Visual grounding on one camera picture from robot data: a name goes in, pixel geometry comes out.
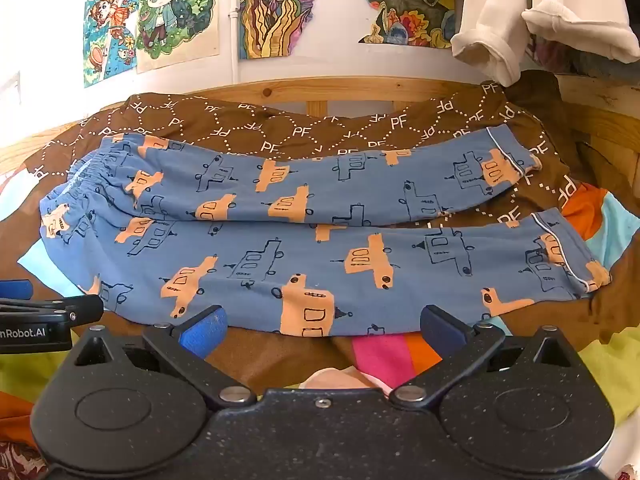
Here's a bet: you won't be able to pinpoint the white hanging garment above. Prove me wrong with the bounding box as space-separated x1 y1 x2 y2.
450 0 640 88

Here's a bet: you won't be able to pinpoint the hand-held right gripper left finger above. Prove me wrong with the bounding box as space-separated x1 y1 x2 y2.
74 305 259 411

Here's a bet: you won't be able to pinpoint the blue car print pants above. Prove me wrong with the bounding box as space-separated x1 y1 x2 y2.
39 125 613 338

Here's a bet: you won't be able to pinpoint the white wall pipe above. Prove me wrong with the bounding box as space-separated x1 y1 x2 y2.
229 7 240 86

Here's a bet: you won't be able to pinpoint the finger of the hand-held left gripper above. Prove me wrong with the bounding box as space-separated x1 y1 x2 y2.
0 280 32 302
0 295 104 323

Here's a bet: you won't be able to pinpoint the blond figure wall poster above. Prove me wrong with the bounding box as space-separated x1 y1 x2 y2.
134 0 222 74

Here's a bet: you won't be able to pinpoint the orange-haired figure wall poster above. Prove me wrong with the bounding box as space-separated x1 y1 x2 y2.
82 0 139 89

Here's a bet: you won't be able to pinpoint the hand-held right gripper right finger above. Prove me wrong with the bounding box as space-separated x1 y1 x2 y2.
390 305 581 409

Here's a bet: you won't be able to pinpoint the torn colourful wall poster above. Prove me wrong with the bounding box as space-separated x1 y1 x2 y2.
346 0 457 49

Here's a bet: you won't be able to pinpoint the brown patterned blanket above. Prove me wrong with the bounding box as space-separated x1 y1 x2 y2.
30 80 583 228

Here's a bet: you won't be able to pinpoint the wooden bed frame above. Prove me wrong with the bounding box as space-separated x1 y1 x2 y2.
0 72 640 181

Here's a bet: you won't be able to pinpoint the colourful swirl wall poster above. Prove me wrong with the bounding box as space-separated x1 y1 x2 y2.
239 0 347 62

